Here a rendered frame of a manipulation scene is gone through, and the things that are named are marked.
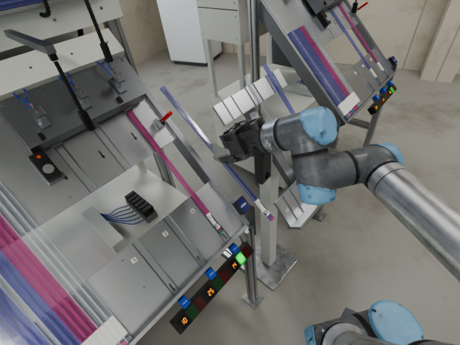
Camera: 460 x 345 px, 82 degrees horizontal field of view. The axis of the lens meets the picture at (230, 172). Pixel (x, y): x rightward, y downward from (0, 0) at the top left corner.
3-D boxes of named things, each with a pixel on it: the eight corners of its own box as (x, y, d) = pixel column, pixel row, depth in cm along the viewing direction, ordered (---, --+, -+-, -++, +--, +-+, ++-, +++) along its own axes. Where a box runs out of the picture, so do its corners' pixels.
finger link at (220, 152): (205, 143, 77) (227, 136, 70) (215, 159, 79) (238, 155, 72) (199, 148, 75) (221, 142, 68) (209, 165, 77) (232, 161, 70)
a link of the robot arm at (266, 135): (297, 139, 63) (281, 159, 58) (281, 143, 66) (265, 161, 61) (284, 111, 60) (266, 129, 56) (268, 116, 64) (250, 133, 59)
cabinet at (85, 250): (213, 270, 157) (194, 200, 115) (107, 382, 122) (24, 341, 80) (150, 216, 192) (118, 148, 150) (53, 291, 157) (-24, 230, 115)
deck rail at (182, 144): (241, 224, 97) (250, 223, 92) (237, 228, 96) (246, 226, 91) (118, 63, 91) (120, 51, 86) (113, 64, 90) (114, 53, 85)
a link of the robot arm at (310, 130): (324, 149, 49) (315, 103, 48) (277, 157, 57) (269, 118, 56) (343, 144, 54) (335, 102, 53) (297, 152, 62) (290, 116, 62)
